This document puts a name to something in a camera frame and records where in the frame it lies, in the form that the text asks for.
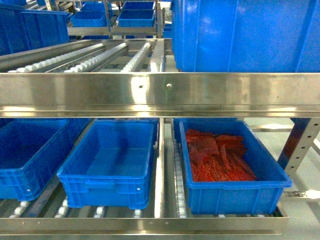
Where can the blue bin with red parts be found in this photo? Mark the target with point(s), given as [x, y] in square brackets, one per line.
[234, 197]

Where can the large blue bin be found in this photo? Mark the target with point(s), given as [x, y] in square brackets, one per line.
[23, 29]
[265, 36]

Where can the red bagged parts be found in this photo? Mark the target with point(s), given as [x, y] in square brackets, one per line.
[217, 157]

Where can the far stainless steel rack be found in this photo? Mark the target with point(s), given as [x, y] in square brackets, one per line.
[112, 29]

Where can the large blue bin upper right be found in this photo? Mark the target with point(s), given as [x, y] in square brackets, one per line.
[265, 36]

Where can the large blue bin upper left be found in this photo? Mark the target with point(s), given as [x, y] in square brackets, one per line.
[23, 29]

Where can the empty blue bin middle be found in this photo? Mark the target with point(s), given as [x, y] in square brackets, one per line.
[111, 166]

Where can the stainless steel flow rack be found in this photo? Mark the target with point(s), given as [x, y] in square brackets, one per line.
[33, 85]

